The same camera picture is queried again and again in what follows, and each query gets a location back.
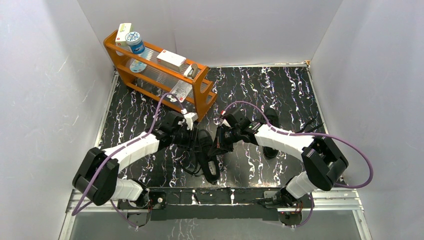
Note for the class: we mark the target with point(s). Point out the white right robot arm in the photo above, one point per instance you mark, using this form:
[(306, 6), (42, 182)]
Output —
[(323, 161)]

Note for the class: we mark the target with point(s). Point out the orange wooden shelf rack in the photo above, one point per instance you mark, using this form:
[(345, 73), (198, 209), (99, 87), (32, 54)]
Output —
[(157, 76)]

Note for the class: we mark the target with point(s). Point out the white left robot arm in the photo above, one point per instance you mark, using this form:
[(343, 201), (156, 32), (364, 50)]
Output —
[(97, 177)]

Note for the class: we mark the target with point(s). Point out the light blue round disc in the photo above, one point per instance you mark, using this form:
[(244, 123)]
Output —
[(137, 66)]

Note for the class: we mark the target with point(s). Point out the blue lidded round jar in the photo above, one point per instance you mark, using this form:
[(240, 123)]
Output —
[(134, 41)]

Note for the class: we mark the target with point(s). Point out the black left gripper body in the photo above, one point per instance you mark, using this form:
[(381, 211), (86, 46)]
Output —
[(192, 139)]

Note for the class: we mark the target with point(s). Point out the white rectangular box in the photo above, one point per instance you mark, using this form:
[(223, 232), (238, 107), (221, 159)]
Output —
[(171, 60)]

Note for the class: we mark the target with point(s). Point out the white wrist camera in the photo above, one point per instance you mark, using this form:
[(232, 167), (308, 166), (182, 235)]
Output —
[(190, 118), (223, 119)]

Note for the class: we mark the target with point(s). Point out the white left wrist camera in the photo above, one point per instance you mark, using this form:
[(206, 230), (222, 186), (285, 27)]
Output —
[(190, 118)]

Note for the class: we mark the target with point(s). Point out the white yellow carton box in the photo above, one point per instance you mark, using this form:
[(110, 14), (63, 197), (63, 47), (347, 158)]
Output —
[(122, 31)]

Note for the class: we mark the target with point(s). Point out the aluminium frame rail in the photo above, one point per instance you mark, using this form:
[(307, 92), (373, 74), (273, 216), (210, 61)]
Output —
[(336, 199)]

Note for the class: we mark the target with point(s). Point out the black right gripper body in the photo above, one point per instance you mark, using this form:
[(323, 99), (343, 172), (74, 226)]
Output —
[(234, 133)]

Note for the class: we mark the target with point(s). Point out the black canvas shoe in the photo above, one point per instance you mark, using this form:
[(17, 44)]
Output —
[(269, 151), (208, 164)]

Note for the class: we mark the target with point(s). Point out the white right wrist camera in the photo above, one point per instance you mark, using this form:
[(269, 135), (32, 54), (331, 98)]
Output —
[(223, 119)]

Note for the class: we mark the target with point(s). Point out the clear plastic packet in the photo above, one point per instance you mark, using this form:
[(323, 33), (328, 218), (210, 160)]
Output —
[(180, 91)]

